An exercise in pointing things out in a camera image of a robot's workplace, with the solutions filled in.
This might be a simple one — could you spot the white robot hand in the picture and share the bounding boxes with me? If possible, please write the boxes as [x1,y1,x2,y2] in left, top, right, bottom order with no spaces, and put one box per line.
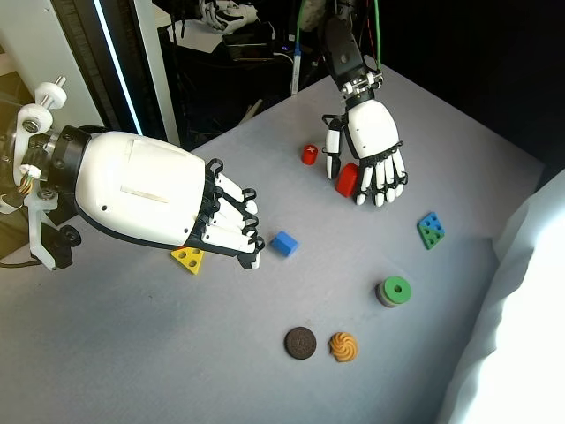
[73,130,267,271]
[321,99,410,208]

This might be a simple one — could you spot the red block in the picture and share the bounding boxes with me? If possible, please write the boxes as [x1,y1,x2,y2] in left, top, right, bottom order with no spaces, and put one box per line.
[335,162,359,198]

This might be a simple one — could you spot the blue hexagonal wooden block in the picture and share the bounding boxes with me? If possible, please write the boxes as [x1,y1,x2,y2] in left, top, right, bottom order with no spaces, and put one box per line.
[269,230,300,257]

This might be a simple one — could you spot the yellow triangle with holes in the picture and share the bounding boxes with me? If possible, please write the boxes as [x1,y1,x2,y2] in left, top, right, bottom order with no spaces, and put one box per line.
[170,246,207,276]

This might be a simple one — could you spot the blue triangle with holes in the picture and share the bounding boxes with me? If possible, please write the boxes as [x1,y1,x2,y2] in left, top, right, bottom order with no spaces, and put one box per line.
[417,212,445,233]

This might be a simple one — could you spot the green triangle block with holes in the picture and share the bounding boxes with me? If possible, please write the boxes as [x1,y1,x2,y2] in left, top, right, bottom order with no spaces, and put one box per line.
[418,224,446,251]

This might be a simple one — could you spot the spare white robot hand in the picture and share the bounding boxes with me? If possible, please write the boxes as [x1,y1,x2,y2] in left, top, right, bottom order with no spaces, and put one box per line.
[198,0,260,33]

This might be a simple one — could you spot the black box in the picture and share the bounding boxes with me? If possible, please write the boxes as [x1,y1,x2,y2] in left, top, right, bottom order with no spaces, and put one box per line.
[222,21,277,62]

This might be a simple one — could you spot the grey table cloth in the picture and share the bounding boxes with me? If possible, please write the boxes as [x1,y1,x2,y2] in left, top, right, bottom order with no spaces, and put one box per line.
[0,55,546,424]

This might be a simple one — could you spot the orange swirl cookie toy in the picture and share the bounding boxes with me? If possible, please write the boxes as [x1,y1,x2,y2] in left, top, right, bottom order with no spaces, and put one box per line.
[328,331,360,363]

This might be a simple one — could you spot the chocolate sandwich cookie toy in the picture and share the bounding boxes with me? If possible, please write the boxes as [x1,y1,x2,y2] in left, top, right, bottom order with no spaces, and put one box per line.
[283,326,317,360]

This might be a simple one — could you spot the white backdrop sheet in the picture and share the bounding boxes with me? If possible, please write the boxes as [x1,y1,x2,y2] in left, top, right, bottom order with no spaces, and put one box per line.
[436,170,565,424]

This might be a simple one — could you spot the thin green cable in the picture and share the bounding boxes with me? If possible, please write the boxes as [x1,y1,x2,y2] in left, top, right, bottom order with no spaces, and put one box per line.
[373,0,383,72]

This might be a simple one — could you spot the white cable connector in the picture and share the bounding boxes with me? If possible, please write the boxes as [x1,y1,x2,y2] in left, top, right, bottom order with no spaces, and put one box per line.
[290,43,305,96]

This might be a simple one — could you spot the thick green hanging cable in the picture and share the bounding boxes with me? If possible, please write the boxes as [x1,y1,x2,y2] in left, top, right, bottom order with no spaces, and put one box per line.
[295,0,310,45]

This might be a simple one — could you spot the coloured ring stack toy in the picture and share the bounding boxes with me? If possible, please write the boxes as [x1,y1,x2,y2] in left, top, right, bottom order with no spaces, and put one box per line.
[375,275,413,309]

